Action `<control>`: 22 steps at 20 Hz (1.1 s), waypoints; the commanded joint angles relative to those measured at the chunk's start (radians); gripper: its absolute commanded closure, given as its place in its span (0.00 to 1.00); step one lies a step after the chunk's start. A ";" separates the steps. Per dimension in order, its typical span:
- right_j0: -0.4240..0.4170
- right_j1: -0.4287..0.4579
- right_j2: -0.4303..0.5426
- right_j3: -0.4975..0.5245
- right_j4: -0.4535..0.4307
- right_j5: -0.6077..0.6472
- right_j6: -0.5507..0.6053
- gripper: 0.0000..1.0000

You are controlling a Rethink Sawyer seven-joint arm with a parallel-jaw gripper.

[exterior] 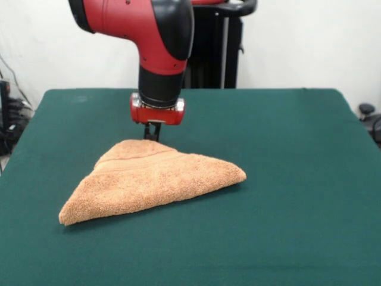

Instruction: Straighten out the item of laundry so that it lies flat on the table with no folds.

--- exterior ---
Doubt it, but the dark green table cloth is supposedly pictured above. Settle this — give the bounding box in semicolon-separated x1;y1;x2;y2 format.
0;88;381;286

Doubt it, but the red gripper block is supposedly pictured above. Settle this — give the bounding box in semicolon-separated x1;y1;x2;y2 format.
129;92;187;141

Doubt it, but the black chair base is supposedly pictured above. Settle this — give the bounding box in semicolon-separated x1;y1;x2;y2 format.
358;102;381;150

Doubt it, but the black cable bundle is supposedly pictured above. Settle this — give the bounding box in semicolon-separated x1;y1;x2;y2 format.
0;98;33;156

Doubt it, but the black box device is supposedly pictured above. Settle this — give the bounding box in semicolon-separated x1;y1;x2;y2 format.
0;79;13;132

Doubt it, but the tan terry towel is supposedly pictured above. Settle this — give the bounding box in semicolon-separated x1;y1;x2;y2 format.
58;138;247;226

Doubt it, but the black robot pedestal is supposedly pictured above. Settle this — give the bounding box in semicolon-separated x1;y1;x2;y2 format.
182;0;258;89

